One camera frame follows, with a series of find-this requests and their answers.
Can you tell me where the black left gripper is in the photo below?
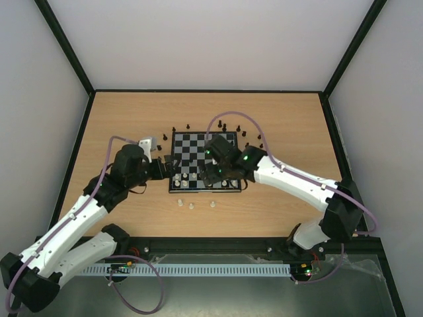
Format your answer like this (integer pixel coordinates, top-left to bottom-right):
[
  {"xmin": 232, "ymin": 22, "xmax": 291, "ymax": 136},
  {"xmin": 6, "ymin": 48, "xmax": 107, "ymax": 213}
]
[{"xmin": 128, "ymin": 155, "xmax": 181, "ymax": 189}]

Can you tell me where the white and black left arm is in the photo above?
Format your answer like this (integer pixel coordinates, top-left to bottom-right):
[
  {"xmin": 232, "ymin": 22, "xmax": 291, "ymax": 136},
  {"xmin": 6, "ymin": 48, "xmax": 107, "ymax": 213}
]
[{"xmin": 1, "ymin": 138, "xmax": 169, "ymax": 312}]

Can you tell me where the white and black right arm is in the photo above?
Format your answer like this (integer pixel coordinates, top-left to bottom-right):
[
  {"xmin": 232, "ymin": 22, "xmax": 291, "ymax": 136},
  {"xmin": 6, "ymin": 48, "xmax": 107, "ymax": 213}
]
[{"xmin": 200, "ymin": 143, "xmax": 363, "ymax": 259}]

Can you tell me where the black and silver chessboard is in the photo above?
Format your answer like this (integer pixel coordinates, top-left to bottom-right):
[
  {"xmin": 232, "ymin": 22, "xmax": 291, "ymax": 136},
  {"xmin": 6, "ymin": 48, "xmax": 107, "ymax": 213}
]
[{"xmin": 169, "ymin": 131, "xmax": 242, "ymax": 194}]

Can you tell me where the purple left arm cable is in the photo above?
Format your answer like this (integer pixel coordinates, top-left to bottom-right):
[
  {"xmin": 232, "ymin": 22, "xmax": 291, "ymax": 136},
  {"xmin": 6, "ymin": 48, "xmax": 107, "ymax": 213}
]
[{"xmin": 5, "ymin": 135, "xmax": 165, "ymax": 314}]

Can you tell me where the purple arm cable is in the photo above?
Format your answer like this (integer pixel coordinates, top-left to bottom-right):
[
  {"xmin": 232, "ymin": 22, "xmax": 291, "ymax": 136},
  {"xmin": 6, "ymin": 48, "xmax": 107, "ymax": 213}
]
[
  {"xmin": 204, "ymin": 111, "xmax": 379, "ymax": 285},
  {"xmin": 5, "ymin": 135, "xmax": 165, "ymax": 314}
]

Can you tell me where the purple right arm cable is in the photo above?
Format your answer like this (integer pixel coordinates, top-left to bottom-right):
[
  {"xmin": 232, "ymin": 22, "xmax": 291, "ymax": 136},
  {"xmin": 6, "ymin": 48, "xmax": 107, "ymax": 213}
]
[{"xmin": 204, "ymin": 111, "xmax": 379, "ymax": 285}]

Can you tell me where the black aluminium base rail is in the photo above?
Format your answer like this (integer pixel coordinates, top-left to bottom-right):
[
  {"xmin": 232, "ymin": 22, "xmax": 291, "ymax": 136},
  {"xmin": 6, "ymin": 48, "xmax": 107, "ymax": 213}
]
[{"xmin": 122, "ymin": 236, "xmax": 386, "ymax": 263}]

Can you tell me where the light blue slotted cable duct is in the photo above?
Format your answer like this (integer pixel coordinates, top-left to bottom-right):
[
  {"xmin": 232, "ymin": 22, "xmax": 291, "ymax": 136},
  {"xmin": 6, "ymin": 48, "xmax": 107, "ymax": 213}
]
[{"xmin": 79, "ymin": 264, "xmax": 291, "ymax": 277}]

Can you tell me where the black enclosure frame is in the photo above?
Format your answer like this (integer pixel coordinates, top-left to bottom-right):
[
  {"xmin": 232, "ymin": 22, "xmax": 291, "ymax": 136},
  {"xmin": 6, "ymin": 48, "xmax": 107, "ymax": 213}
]
[{"xmin": 6, "ymin": 0, "xmax": 407, "ymax": 317}]

